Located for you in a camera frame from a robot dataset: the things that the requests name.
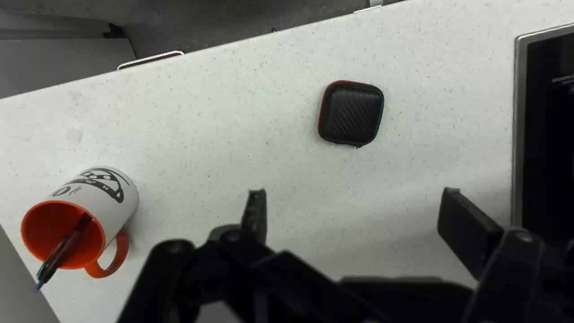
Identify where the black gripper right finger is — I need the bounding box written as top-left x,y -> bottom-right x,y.
435,187 -> 574,323

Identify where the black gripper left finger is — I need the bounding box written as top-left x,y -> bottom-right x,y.
116,187 -> 383,323

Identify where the dark blue pen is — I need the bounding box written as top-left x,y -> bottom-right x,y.
34,214 -> 95,291

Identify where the white mug orange interior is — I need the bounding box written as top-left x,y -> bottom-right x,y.
19,166 -> 141,281

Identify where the black square pad red edge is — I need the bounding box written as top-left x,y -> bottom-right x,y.
315,80 -> 385,150

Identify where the grey cabinet front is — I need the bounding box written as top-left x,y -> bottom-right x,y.
0,0 -> 401,101

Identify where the silver drawer handle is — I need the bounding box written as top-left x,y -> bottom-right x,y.
114,49 -> 186,73

